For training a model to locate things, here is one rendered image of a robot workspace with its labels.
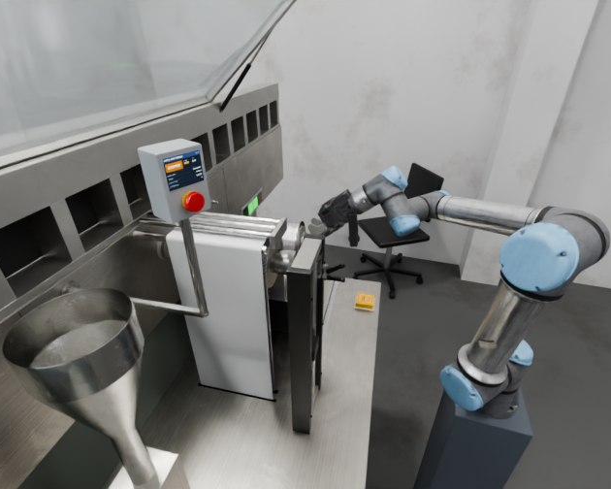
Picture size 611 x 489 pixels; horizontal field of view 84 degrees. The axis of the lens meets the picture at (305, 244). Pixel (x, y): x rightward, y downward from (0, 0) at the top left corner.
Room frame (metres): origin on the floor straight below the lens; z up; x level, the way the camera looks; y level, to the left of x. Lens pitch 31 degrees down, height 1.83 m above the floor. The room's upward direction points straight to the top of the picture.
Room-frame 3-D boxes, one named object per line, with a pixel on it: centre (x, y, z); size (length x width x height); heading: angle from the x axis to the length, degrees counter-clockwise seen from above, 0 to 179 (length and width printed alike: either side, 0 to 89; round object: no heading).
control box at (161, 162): (0.46, 0.18, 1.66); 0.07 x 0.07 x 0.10; 51
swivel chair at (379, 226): (2.51, -0.73, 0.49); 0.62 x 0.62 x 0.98
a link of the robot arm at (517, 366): (0.66, -0.55, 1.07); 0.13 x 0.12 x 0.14; 120
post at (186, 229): (0.47, 0.18, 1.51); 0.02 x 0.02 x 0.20
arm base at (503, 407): (0.66, -0.56, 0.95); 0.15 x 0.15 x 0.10
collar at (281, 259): (0.74, 0.06, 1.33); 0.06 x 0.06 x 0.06; 77
